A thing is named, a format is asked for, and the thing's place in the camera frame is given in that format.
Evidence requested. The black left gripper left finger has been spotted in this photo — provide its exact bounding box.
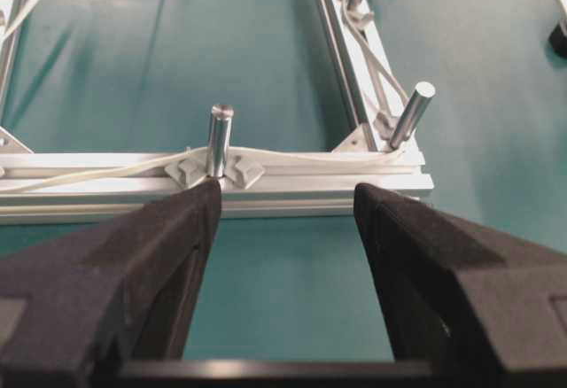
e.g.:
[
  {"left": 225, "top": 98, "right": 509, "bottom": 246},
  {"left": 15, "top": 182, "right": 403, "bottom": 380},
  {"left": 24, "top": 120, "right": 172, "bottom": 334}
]
[{"left": 1, "top": 180, "right": 221, "bottom": 387}]

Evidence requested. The white cable with plug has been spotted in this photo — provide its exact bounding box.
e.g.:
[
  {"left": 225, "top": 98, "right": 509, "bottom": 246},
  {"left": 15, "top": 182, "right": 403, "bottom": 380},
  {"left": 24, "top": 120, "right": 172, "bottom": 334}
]
[{"left": 0, "top": 0, "right": 567, "bottom": 197}]

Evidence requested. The steel pin top right corner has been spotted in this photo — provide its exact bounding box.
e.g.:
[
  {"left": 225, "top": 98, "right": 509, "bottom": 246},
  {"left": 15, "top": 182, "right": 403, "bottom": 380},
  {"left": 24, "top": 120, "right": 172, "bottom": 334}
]
[{"left": 389, "top": 81, "right": 436, "bottom": 150}]

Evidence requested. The thick black hose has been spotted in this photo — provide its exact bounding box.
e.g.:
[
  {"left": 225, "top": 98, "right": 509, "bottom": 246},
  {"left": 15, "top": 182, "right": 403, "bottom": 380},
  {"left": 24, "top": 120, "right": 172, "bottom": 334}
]
[{"left": 548, "top": 18, "right": 567, "bottom": 59}]

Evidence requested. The square aluminium extrusion frame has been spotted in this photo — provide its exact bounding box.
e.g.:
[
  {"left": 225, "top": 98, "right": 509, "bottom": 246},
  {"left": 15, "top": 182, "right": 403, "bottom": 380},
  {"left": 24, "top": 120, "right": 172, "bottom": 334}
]
[{"left": 1, "top": 0, "right": 433, "bottom": 224}]

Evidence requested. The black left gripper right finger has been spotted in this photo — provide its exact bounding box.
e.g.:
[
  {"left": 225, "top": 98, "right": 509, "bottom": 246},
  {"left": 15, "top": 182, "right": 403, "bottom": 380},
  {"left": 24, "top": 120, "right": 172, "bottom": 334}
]
[{"left": 353, "top": 183, "right": 566, "bottom": 375}]

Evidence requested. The steel pin top middle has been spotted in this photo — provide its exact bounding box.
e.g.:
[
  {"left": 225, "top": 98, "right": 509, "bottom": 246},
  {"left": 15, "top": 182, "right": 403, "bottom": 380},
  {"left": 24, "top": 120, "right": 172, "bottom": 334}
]
[{"left": 206, "top": 104, "right": 234, "bottom": 178}]

